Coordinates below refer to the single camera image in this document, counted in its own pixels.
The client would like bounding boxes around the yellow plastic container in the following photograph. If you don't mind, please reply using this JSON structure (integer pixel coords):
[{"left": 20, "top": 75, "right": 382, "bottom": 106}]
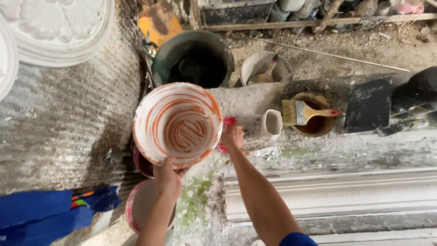
[{"left": 137, "top": 2, "right": 183, "bottom": 49}]

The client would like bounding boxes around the pink plaster-filled bucket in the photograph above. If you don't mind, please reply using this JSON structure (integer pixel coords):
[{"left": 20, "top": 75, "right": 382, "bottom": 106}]
[{"left": 125, "top": 179, "right": 177, "bottom": 235}]

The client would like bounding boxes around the white plaster moulding edge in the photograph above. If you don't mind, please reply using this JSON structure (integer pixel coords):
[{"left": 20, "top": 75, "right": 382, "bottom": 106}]
[{"left": 0, "top": 15, "right": 20, "bottom": 102}]

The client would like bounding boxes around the dark red bowl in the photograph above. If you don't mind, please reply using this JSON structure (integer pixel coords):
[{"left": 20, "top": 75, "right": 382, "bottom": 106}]
[{"left": 132, "top": 146, "right": 155, "bottom": 179}]

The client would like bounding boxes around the person's right hand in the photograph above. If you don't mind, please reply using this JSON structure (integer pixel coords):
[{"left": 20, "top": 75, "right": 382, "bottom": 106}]
[{"left": 220, "top": 124, "right": 245, "bottom": 151}]

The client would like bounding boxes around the wooden frame with clutter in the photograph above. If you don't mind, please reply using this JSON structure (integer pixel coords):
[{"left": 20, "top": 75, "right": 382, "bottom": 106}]
[{"left": 189, "top": 0, "right": 437, "bottom": 34}]

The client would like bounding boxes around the white plaster ceiling medallion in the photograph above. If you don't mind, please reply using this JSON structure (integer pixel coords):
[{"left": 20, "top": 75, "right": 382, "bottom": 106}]
[{"left": 0, "top": 0, "right": 116, "bottom": 68}]

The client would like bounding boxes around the red plastic scoop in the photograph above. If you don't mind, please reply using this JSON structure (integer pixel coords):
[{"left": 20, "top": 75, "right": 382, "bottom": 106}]
[{"left": 217, "top": 116, "right": 237, "bottom": 154}]

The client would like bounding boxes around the dark green bucket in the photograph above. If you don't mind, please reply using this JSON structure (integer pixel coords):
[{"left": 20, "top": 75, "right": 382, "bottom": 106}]
[{"left": 151, "top": 30, "right": 235, "bottom": 89}]

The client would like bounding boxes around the black flat trowel plate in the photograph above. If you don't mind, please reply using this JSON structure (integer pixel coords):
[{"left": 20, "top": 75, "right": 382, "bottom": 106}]
[{"left": 343, "top": 78, "right": 394, "bottom": 134}]

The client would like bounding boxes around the white plaster cornice moulding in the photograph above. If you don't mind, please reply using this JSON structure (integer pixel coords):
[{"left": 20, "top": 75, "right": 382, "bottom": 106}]
[{"left": 224, "top": 167, "right": 437, "bottom": 246}]

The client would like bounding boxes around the grey cement-crusted bucket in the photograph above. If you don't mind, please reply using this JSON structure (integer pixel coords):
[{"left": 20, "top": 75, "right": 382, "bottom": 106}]
[{"left": 240, "top": 51, "right": 293, "bottom": 87}]

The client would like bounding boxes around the brown oil tin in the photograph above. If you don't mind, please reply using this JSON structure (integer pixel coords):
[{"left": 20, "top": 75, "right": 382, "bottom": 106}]
[{"left": 290, "top": 92, "right": 337, "bottom": 137}]

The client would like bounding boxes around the wooden-handled paint brush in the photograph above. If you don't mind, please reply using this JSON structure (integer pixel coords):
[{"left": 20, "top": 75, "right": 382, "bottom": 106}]
[{"left": 282, "top": 99, "right": 342, "bottom": 126}]

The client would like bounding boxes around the person's blue sleeve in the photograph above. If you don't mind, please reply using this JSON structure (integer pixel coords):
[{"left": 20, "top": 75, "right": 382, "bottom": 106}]
[{"left": 279, "top": 233, "right": 319, "bottom": 246}]

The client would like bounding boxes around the person's left hand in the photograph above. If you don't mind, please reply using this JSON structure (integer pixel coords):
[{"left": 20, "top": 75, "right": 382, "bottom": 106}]
[{"left": 152, "top": 156, "right": 191, "bottom": 203}]

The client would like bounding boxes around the white plaster-coated cup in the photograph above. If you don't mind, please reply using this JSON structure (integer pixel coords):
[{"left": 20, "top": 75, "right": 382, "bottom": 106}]
[{"left": 260, "top": 109, "right": 283, "bottom": 141}]

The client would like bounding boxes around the long thin wooden stick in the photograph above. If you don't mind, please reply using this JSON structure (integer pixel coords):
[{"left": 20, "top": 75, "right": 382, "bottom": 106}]
[{"left": 253, "top": 37, "right": 410, "bottom": 72}]

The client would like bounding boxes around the black rounded object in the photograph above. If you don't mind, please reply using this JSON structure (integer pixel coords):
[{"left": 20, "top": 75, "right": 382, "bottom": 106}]
[{"left": 391, "top": 66, "right": 437, "bottom": 117}]

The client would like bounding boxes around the blue cloth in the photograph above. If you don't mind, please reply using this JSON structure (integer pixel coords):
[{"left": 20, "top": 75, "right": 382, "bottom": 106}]
[{"left": 0, "top": 185, "right": 122, "bottom": 246}]

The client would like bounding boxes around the corrugated metal sheet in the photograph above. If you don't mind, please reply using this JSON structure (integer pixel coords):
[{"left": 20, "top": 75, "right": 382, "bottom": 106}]
[{"left": 0, "top": 0, "right": 151, "bottom": 196}]

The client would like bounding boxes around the orange plaster-smeared bowl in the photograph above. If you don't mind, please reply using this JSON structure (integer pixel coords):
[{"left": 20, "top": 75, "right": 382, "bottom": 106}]
[{"left": 132, "top": 82, "right": 223, "bottom": 169}]

